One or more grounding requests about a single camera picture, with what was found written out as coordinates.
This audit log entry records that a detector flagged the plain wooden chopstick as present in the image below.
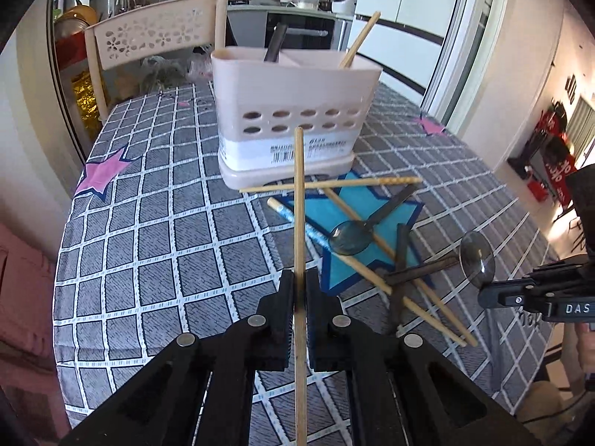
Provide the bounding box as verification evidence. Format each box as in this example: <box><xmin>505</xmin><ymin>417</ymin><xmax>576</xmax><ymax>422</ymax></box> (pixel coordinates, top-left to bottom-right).
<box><xmin>339</xmin><ymin>11</ymin><xmax>381</xmax><ymax>68</ymax></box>
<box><xmin>323</xmin><ymin>188</ymin><xmax>478</xmax><ymax>346</ymax></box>
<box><xmin>293</xmin><ymin>127</ymin><xmax>308</xmax><ymax>445</ymax></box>
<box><xmin>334</xmin><ymin>251</ymin><xmax>468</xmax><ymax>349</ymax></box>

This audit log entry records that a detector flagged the pink utensil holder caddy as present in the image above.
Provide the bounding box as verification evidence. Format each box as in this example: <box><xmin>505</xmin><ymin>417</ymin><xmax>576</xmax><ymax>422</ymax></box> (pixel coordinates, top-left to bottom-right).
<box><xmin>212</xmin><ymin>46</ymin><xmax>381</xmax><ymax>190</ymax></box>

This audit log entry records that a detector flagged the person right hand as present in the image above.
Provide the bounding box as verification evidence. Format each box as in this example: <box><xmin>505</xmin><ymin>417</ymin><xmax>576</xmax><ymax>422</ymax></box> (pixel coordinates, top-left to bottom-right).
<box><xmin>516</xmin><ymin>323</ymin><xmax>594</xmax><ymax>441</ymax></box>

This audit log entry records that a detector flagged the grey checked tablecloth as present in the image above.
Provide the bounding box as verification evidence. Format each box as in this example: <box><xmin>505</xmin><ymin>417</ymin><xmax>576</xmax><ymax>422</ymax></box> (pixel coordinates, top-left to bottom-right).
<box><xmin>54</xmin><ymin>85</ymin><xmax>558</xmax><ymax>445</ymax></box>

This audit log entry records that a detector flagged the yellow patterned chopstick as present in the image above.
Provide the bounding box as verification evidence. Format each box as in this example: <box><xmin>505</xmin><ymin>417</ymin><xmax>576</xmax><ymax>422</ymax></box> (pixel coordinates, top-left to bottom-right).
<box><xmin>240</xmin><ymin>176</ymin><xmax>422</xmax><ymax>193</ymax></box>

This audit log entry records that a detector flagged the built-in black oven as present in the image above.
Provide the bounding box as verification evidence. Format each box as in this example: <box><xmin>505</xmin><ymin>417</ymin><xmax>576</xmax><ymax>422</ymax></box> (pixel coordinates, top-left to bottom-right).
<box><xmin>264</xmin><ymin>13</ymin><xmax>335</xmax><ymax>49</ymax></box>

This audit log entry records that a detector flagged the white refrigerator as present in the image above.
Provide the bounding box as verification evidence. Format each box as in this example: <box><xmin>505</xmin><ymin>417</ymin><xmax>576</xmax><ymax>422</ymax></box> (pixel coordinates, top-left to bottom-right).
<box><xmin>348</xmin><ymin>0</ymin><xmax>456</xmax><ymax>104</ymax></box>

